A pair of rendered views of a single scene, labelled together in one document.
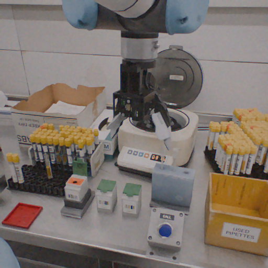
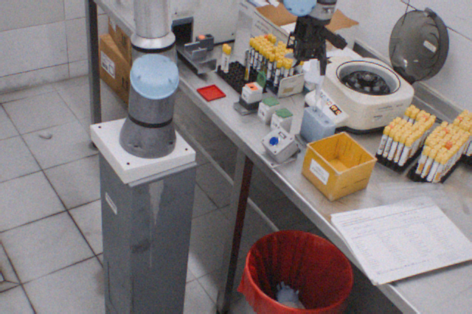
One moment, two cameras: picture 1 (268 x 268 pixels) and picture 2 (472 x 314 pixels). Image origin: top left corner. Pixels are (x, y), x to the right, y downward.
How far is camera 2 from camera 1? 1.21 m
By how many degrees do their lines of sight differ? 33
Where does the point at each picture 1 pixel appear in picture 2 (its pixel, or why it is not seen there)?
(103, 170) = (291, 99)
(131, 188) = (284, 112)
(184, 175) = (322, 122)
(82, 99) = (335, 26)
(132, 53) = not seen: hidden behind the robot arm
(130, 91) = (299, 35)
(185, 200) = not seen: hidden behind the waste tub
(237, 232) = (317, 171)
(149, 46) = (319, 9)
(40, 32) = not seen: outside the picture
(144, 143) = (332, 91)
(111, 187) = (271, 104)
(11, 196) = (214, 78)
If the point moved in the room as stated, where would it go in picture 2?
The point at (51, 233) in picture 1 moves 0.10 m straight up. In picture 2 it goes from (218, 111) to (221, 83)
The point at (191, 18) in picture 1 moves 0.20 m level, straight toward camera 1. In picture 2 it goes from (294, 9) to (222, 26)
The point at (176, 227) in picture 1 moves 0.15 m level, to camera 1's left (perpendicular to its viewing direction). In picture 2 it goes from (282, 144) to (241, 118)
